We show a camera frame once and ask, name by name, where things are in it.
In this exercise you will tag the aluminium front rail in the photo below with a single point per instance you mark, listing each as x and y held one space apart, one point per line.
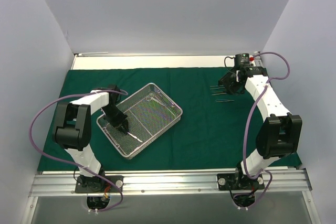
165 182

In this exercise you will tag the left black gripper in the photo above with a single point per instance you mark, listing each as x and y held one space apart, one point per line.
120 120

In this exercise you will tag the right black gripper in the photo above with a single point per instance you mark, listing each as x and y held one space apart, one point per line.
228 83

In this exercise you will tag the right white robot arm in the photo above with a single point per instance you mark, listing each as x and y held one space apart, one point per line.
279 134

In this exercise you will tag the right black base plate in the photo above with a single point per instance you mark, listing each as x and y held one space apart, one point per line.
231 181

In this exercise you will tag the surgical scissors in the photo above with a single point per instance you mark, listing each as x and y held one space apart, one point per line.
153 98

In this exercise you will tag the metal mesh instrument tray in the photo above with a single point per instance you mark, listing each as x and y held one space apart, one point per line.
148 120

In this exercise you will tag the aluminium right side rail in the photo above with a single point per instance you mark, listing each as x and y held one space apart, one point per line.
257 59

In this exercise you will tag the green surgical cloth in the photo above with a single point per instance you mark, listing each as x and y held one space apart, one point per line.
209 135

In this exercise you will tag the metal forceps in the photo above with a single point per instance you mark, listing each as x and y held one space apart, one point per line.
135 137

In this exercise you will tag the aluminium rail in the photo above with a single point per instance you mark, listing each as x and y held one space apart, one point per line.
257 59
165 182

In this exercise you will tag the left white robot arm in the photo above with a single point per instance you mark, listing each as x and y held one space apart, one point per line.
72 127

